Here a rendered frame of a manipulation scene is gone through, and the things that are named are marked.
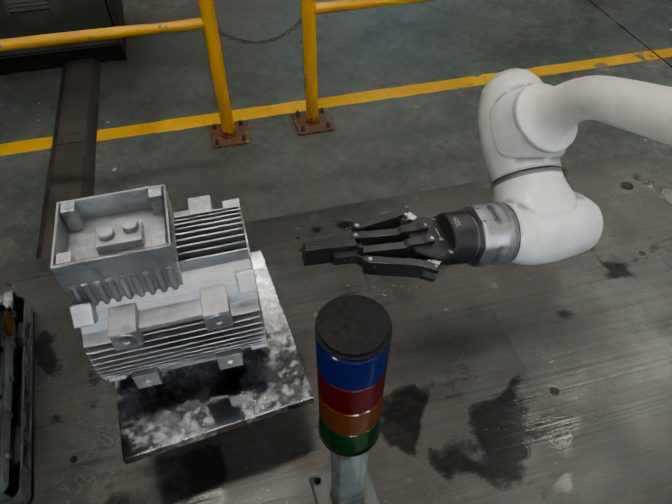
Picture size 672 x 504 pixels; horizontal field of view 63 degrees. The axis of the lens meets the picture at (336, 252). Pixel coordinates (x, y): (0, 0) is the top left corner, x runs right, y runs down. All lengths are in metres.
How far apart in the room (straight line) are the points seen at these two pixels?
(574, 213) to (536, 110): 0.15
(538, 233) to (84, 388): 0.71
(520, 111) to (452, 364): 0.40
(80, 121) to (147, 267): 2.32
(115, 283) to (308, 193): 1.73
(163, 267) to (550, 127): 0.53
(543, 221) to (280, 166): 1.77
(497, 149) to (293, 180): 1.62
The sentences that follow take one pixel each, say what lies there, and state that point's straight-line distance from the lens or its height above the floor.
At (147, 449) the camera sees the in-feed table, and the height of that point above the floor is 0.92.
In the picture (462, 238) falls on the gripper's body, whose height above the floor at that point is 1.03.
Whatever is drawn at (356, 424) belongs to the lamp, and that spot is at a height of 1.10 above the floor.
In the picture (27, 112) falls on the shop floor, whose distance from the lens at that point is 3.15.
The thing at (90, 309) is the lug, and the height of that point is 1.09.
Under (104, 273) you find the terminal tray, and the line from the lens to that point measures 0.62.
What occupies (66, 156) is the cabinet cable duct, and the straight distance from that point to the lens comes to 2.71.
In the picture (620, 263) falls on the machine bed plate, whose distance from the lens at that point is 1.13.
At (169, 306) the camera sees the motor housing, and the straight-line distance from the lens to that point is 0.65.
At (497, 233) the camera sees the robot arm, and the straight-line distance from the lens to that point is 0.77.
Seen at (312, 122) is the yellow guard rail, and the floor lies 0.02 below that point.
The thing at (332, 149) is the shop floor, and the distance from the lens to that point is 2.53.
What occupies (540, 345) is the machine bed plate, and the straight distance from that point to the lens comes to 0.96.
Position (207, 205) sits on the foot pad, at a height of 1.08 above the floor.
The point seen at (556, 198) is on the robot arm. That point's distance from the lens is 0.83.
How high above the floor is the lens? 1.57
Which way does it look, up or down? 49 degrees down
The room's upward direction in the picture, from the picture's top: straight up
